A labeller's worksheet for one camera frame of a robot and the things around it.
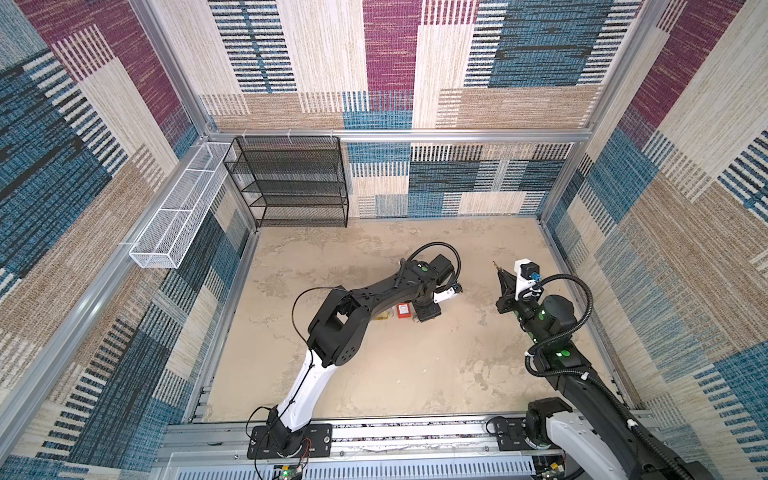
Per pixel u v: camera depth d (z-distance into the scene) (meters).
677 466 0.40
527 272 0.64
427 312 0.85
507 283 0.76
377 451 0.73
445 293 0.84
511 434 0.73
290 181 1.09
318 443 0.73
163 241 0.89
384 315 0.94
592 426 0.51
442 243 0.85
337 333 0.55
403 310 0.94
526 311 0.67
